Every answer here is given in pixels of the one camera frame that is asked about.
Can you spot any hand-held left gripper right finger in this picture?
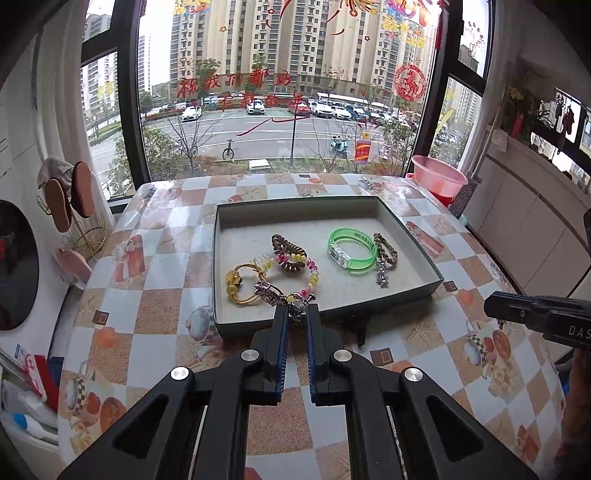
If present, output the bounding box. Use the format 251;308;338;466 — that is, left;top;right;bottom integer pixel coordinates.
306;303;539;480

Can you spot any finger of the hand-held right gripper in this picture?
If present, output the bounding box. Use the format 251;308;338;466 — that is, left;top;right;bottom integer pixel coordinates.
483;290;555;332

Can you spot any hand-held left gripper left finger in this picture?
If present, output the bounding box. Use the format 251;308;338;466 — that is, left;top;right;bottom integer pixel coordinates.
58;304;291;480

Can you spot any grey shallow tray box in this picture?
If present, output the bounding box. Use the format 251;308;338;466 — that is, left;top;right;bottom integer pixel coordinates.
213;196;444;340

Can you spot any yellow cord bracelet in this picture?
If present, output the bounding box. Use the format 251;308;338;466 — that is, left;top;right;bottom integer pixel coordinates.
224;263;274;306

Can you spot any pink yellow coil hair tie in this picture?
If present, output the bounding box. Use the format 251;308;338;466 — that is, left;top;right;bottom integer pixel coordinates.
252;250;322;306

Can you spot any brown coil hair tie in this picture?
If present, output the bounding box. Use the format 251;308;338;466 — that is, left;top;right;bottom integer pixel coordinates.
270;233;309;277

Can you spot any green translucent bangle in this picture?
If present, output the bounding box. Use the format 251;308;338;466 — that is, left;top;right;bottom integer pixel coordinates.
327;228;375;275

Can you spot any silver star chain bracelet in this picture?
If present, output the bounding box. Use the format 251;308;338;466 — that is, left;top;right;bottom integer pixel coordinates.
374;258;393;289

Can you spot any brown braided bracelet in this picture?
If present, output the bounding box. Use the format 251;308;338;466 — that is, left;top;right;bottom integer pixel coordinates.
372;232;399;270

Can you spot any person's right forearm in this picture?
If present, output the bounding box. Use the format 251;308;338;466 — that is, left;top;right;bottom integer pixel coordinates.
558;348;591;467

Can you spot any black hair clip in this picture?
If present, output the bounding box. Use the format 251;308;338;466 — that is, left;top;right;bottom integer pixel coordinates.
346;315;371;348

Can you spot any white cabinet counter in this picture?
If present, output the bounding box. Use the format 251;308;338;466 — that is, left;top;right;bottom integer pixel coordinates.
462;134;591;301

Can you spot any dark brush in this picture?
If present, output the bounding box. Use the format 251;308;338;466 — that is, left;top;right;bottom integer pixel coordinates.
449;181;478;220

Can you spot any pink plastic basin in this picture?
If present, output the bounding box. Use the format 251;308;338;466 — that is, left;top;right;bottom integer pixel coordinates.
406;155;469;195

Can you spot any red lantern window decoration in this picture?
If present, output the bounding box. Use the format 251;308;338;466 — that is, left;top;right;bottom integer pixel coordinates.
353;131;373;164

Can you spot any potted plant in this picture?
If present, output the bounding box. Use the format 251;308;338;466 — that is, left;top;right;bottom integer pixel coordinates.
503;69;555;139

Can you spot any pink slipper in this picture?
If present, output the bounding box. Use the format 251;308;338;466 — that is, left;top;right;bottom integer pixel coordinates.
55;247;95;289

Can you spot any red white packet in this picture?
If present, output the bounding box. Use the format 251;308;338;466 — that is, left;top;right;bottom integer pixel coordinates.
14;344;60;411

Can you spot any round red papercut sticker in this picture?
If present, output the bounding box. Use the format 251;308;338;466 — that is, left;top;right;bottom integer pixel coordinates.
394;64;428;102

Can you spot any brown slipper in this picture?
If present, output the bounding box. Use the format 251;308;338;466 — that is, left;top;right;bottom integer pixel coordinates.
71;161;97;217
45;178;73;234

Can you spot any white bottle blue cap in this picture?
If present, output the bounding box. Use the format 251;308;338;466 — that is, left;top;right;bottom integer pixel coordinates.
11;412;60;446

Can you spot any red writing window sticker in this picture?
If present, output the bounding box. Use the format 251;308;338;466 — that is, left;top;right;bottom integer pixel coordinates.
177;59;311;137

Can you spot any white washing machine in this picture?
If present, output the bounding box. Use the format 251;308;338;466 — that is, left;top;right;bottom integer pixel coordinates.
0;51;70;337

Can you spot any grey cloth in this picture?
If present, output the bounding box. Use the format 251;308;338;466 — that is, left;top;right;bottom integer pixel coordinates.
37;157;75;186

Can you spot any white curtain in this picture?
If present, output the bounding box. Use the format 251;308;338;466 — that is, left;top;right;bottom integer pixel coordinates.
28;0;121;222

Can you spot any gold wire slipper rack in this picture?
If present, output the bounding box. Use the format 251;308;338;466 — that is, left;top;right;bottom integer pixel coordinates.
36;194;109;261

